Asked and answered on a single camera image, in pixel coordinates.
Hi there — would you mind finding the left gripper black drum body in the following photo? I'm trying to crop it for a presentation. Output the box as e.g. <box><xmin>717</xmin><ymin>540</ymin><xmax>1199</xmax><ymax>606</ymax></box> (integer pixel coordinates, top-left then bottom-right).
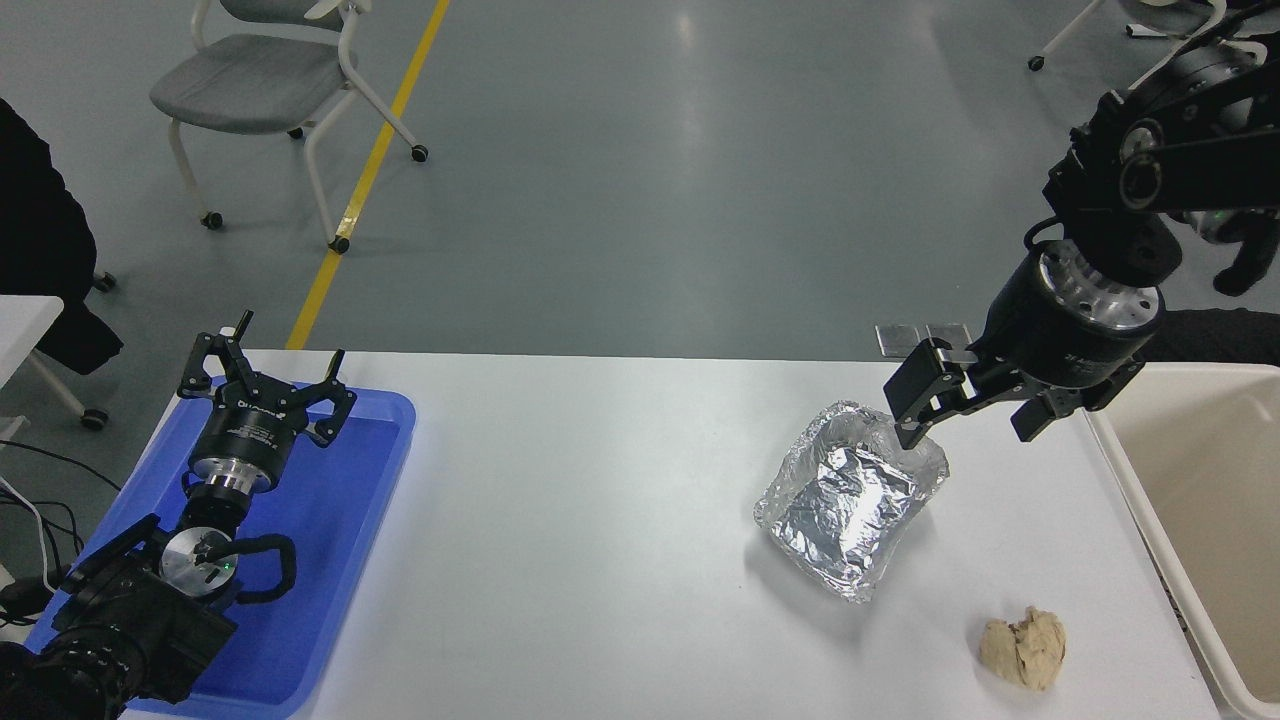
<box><xmin>193</xmin><ymin>384</ymin><xmax>307</xmax><ymax>473</ymax></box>

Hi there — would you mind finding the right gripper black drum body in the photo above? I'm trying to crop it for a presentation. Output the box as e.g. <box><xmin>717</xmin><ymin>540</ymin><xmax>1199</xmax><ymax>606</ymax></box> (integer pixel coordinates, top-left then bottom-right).
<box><xmin>974</xmin><ymin>254</ymin><xmax>1153</xmax><ymax>397</ymax></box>

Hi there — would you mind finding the silver foil tray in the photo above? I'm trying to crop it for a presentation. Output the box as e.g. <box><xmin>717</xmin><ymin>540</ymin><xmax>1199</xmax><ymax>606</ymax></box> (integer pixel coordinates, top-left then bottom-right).
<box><xmin>753</xmin><ymin>400</ymin><xmax>950</xmax><ymax>605</ymax></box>

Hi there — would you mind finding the blue plastic tray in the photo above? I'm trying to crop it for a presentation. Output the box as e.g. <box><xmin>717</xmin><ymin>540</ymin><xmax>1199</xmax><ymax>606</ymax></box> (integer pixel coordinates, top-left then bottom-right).
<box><xmin>24</xmin><ymin>377</ymin><xmax>417</xmax><ymax>720</ymax></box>

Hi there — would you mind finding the office chair wheeled base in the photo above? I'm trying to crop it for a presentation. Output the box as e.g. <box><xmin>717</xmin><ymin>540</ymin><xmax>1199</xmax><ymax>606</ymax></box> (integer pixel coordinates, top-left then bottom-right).
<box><xmin>24</xmin><ymin>268</ymin><xmax>118</xmax><ymax>433</ymax></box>

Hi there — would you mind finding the large pale bin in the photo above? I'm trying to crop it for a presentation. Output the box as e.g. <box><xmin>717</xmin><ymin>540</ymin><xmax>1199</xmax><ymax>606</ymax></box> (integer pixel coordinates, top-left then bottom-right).
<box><xmin>1084</xmin><ymin>361</ymin><xmax>1280</xmax><ymax>720</ymax></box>

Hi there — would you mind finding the small white side table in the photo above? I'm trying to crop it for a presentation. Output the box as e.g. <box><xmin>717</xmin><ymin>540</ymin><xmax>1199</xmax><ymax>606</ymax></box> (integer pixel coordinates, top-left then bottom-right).
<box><xmin>0</xmin><ymin>294</ymin><xmax>65</xmax><ymax>443</ymax></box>

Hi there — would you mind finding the seated person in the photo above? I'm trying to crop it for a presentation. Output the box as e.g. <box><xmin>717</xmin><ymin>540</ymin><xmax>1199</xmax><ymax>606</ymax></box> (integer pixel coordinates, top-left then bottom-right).
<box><xmin>0</xmin><ymin>97</ymin><xmax>125</xmax><ymax>377</ymax></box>

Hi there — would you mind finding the crumpled tan paper ball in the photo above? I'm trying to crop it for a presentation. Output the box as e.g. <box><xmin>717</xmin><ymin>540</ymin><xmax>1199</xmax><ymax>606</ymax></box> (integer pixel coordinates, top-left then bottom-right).
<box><xmin>978</xmin><ymin>606</ymin><xmax>1068</xmax><ymax>692</ymax></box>

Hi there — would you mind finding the black cable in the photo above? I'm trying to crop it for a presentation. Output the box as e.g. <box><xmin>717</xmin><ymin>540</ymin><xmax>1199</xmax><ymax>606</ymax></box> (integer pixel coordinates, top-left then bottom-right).
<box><xmin>0</xmin><ymin>439</ymin><xmax>123</xmax><ymax>601</ymax></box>

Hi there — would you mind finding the white cable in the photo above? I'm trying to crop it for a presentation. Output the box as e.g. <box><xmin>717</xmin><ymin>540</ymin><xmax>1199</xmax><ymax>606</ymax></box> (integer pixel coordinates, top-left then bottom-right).
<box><xmin>0</xmin><ymin>474</ymin><xmax>53</xmax><ymax>593</ymax></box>

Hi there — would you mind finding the grey seat white frame chair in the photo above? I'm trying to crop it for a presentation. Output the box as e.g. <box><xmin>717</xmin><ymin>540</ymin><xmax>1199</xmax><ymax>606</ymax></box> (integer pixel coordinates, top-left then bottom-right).
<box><xmin>149</xmin><ymin>0</ymin><xmax>430</xmax><ymax>255</ymax></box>

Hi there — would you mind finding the white frame wheeled chair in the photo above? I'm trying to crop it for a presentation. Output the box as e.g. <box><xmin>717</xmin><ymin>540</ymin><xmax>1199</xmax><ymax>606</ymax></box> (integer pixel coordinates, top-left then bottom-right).
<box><xmin>1027</xmin><ymin>0</ymin><xmax>1231</xmax><ymax>73</ymax></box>

